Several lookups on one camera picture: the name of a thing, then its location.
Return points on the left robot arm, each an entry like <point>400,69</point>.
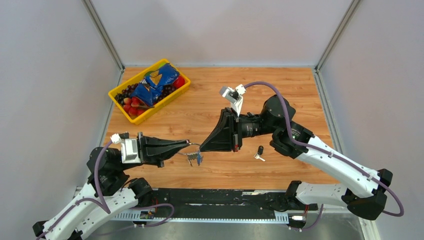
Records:
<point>108,190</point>

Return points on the yellow plastic bin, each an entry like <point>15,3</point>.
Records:
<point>150,110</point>

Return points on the aluminium frame rail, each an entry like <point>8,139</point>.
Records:
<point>312,215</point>

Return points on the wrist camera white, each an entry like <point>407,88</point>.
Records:
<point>128,148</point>
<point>234,96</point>

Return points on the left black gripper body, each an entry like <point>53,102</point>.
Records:
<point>140,148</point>

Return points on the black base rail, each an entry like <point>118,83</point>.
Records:
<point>220,204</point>

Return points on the large metal keyring with keys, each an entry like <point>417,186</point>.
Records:
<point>191,156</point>

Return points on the key with black tag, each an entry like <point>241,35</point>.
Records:
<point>259,153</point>

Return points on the red apple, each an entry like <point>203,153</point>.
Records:
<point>179,82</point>

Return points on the dark grape bunch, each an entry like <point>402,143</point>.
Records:
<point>148,100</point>

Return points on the red strawberries cluster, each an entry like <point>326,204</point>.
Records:
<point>133,106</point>

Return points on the blue snack bag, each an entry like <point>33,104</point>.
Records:
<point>156,80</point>

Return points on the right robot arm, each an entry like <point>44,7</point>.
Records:
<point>359,189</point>

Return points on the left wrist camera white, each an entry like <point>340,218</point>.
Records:
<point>128,148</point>

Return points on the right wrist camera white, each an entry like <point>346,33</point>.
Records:
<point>234,96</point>

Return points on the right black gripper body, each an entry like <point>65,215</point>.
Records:
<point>237,131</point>

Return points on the key with blue tag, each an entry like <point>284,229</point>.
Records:
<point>199,158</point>

